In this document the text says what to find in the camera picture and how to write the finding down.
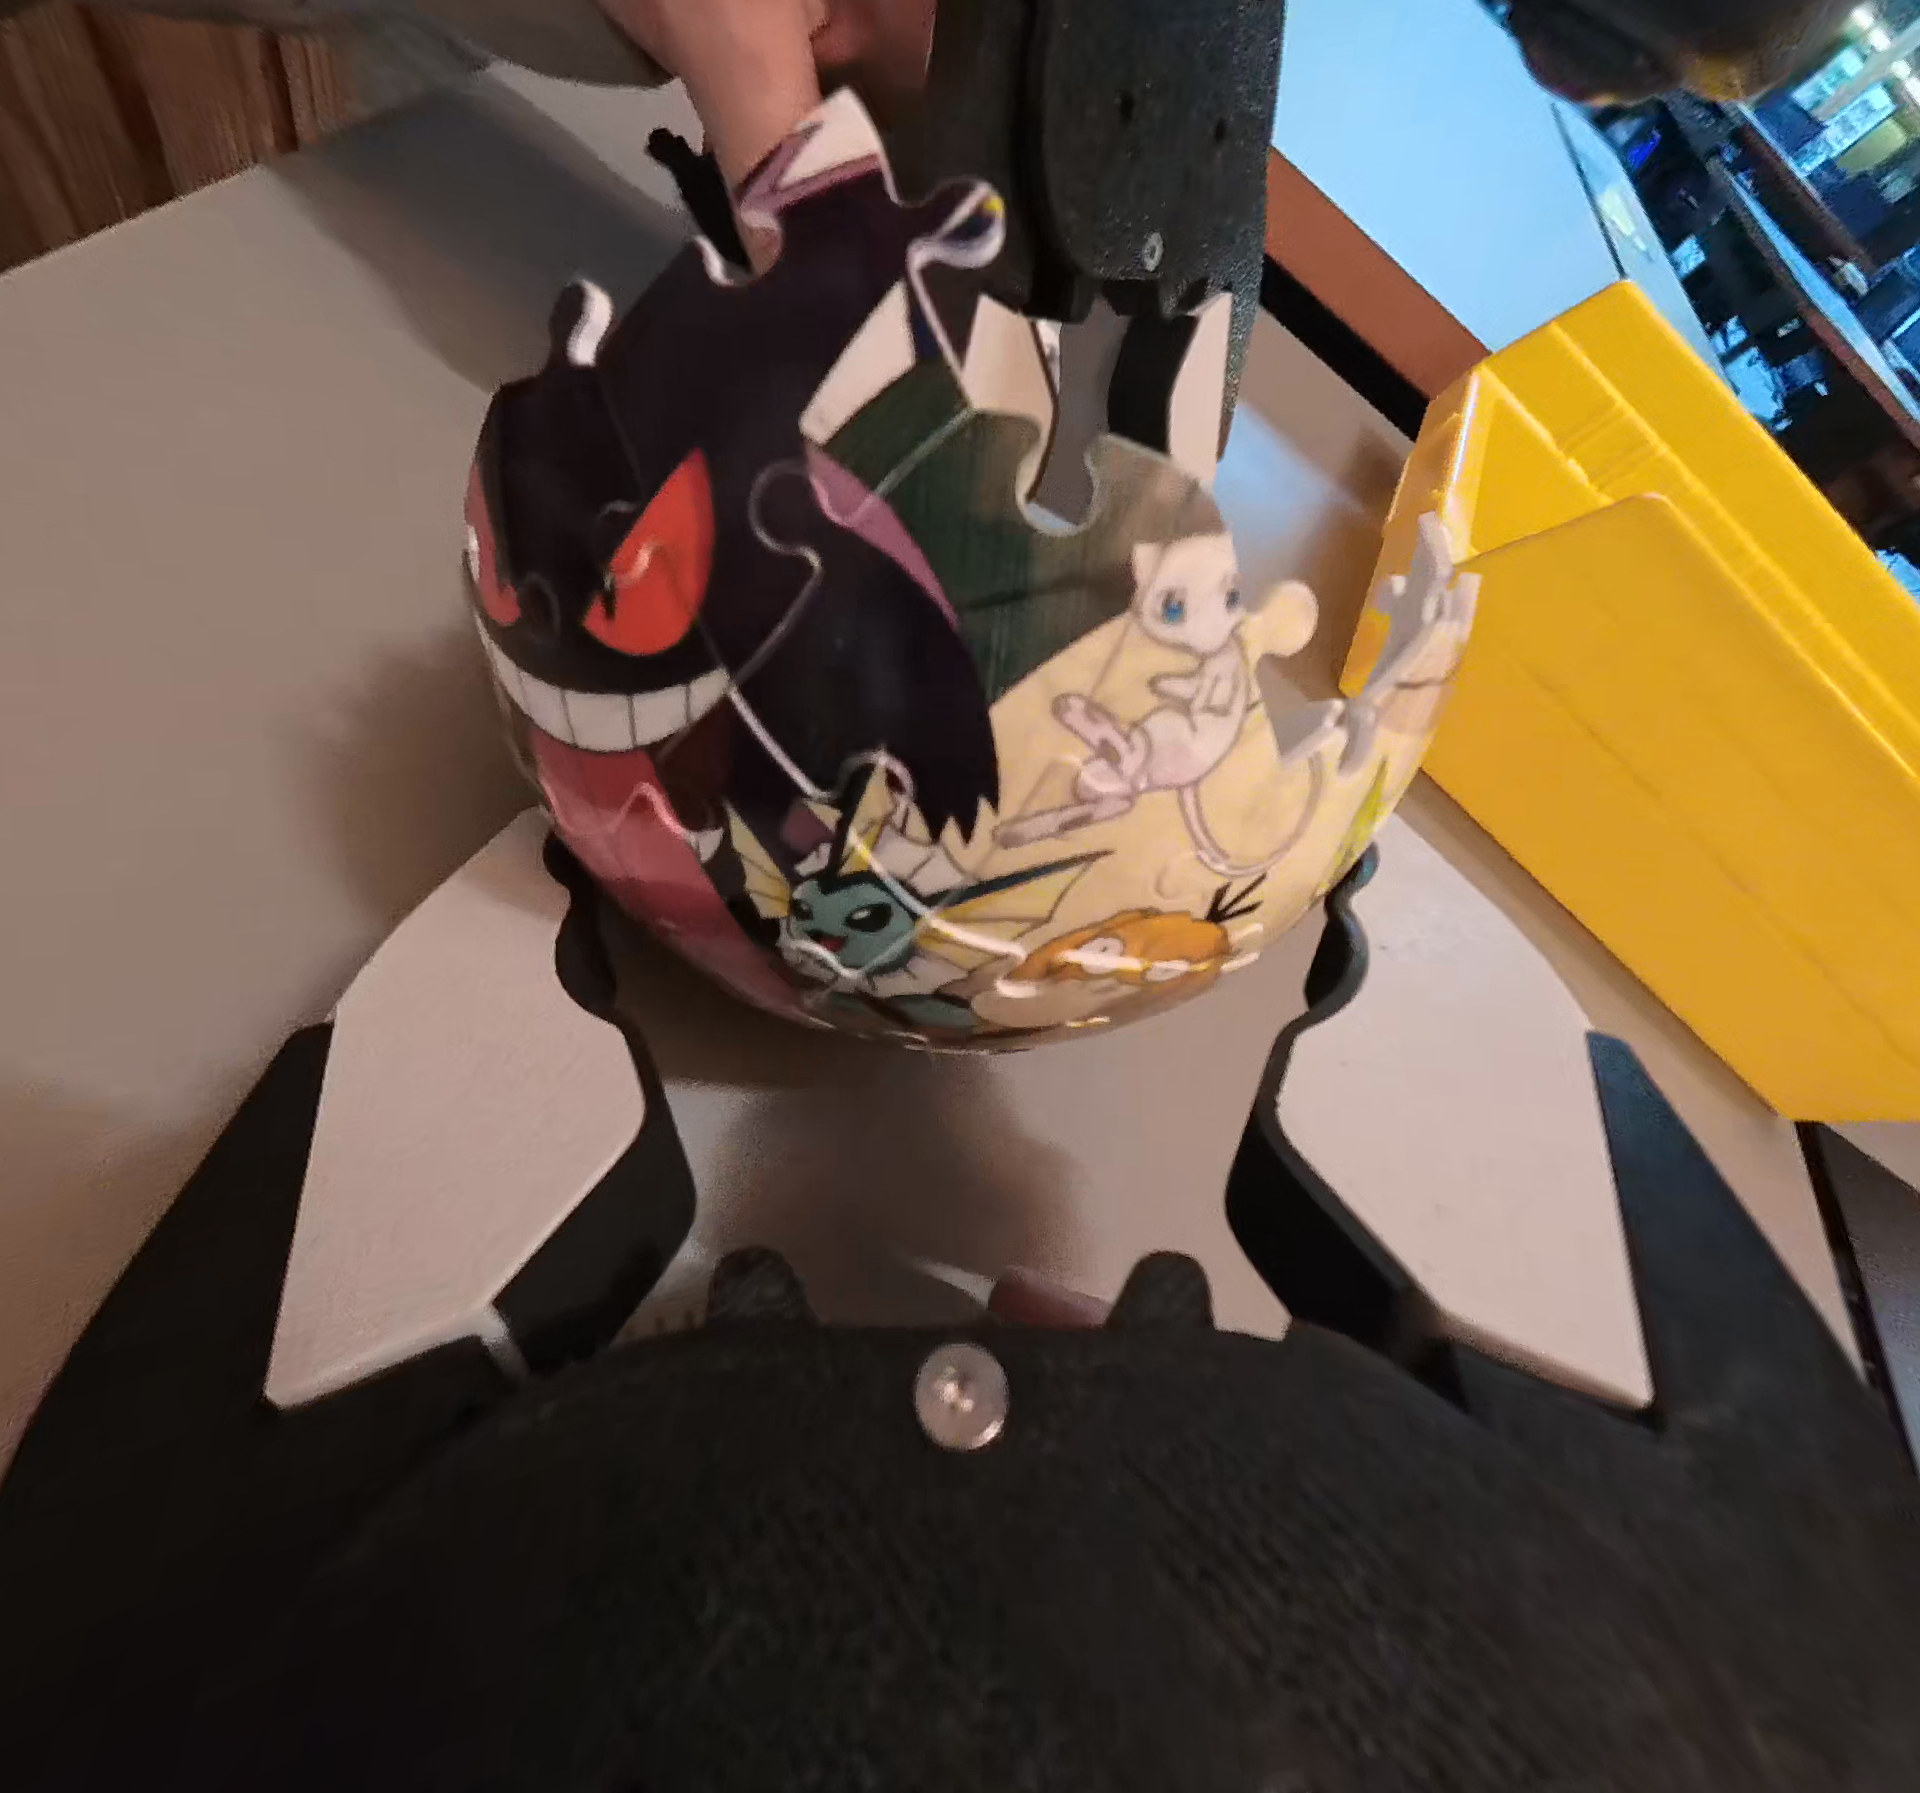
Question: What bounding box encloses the colourful cartoon puzzle ball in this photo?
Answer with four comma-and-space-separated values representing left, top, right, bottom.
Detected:
462, 87, 1485, 1060

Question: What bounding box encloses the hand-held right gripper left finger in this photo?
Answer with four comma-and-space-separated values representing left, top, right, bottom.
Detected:
261, 808, 700, 1408

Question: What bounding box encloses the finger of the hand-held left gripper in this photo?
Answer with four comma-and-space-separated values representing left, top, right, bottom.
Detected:
959, 291, 1127, 534
1116, 288, 1259, 487

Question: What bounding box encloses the brown wooden post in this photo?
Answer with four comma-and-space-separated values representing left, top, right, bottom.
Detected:
1259, 151, 1491, 397

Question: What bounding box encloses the brown wooden cabinet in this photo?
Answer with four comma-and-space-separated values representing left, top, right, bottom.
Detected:
0, 0, 360, 275

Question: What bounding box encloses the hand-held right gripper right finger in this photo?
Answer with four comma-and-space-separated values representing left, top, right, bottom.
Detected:
1229, 848, 1656, 1412

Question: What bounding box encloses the yellow plastic bin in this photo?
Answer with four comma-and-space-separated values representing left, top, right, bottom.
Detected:
1340, 277, 1920, 1123

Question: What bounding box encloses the person's right hand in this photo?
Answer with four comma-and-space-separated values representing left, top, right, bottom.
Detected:
992, 1268, 1116, 1328

